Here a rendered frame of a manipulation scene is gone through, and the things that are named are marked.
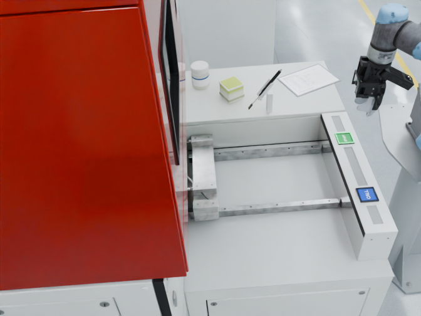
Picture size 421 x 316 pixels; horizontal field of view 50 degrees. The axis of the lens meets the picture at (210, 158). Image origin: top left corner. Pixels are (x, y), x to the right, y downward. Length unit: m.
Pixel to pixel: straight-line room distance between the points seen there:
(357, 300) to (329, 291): 0.12
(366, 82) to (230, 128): 0.55
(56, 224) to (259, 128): 1.06
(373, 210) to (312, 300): 0.34
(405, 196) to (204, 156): 0.91
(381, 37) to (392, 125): 0.69
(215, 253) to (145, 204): 0.72
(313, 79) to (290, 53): 2.05
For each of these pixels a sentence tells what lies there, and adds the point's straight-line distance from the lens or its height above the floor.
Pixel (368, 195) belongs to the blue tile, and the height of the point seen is 0.96.
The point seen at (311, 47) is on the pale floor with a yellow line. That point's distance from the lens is 4.02.
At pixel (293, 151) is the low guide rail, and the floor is 0.84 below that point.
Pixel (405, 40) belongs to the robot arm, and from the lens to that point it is 1.28.
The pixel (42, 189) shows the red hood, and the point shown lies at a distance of 0.75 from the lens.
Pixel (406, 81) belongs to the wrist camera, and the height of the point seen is 1.24.
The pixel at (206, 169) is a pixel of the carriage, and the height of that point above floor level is 0.88.
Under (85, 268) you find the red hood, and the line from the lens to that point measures 0.92.
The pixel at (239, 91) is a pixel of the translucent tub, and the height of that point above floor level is 1.00.
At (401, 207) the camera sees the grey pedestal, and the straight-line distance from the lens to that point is 2.14.
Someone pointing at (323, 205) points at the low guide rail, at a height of 0.84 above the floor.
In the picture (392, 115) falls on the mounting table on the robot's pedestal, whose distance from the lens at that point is 2.00.
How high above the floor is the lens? 2.02
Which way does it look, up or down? 44 degrees down
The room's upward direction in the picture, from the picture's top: 5 degrees counter-clockwise
